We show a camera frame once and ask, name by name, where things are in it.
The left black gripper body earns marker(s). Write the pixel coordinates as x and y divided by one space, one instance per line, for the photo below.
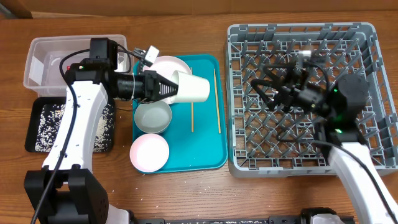
145 86

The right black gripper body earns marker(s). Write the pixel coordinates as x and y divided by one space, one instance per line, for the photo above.
311 98

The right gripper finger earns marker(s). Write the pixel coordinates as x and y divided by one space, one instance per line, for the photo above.
271 70
258 85

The white cup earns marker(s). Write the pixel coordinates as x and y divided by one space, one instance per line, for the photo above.
191 88

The grey bowl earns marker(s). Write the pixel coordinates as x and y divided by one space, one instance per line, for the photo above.
153 118

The white rice grains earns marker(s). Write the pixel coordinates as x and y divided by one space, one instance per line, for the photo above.
49 123

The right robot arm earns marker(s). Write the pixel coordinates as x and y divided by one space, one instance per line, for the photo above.
337 134

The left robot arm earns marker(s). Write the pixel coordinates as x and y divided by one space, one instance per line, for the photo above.
65 190

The grey dishwasher rack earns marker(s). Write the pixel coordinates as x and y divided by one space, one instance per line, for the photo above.
264 143

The clear plastic waste bin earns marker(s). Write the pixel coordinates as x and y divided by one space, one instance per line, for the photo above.
42 74

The large white plate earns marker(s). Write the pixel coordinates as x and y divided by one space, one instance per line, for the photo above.
166 65

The right wooden chopstick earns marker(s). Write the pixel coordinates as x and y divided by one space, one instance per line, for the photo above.
217 102

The teal serving tray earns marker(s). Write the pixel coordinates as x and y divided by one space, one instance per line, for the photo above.
205 148

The small pink plate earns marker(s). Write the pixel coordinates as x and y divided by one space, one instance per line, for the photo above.
149 153

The black rectangular tray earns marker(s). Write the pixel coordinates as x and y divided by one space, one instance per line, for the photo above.
35 116

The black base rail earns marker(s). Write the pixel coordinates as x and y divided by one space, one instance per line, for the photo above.
288 219

